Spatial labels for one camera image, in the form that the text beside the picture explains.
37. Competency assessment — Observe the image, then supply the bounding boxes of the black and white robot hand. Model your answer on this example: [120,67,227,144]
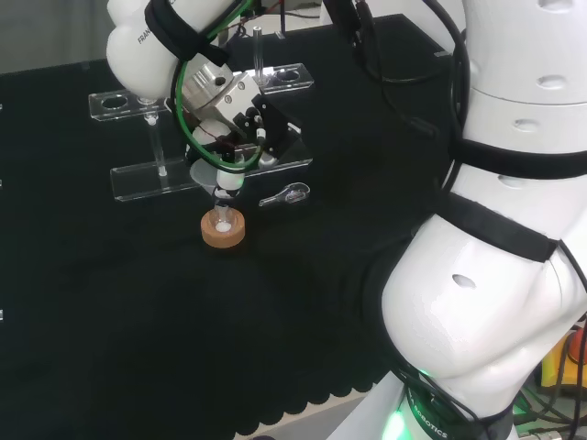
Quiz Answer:
[165,68,305,204]

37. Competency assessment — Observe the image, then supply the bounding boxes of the translucent plastic funnel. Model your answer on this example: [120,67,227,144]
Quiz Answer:
[189,157,223,208]

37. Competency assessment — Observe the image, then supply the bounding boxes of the clear glass weighing funnel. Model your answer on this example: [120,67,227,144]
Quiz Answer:
[258,181,311,209]

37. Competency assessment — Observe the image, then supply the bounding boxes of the clear round-bottom flask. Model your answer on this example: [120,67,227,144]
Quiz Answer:
[208,199,240,236]

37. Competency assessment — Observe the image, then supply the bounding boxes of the clear acrylic funnel stand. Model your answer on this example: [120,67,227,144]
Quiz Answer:
[87,25,316,204]

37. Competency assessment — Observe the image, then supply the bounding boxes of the black bench cloth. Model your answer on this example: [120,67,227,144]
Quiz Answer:
[0,12,465,440]

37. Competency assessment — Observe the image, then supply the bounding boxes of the yellow stop button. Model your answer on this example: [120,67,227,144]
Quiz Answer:
[539,320,587,391]

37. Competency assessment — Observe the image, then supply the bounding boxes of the green cable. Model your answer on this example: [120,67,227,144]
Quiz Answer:
[170,0,266,175]

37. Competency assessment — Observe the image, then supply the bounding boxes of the black cable bundle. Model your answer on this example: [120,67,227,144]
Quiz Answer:
[322,0,472,152]

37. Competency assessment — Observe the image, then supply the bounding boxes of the tan cork ring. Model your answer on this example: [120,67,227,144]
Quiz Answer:
[200,207,248,251]

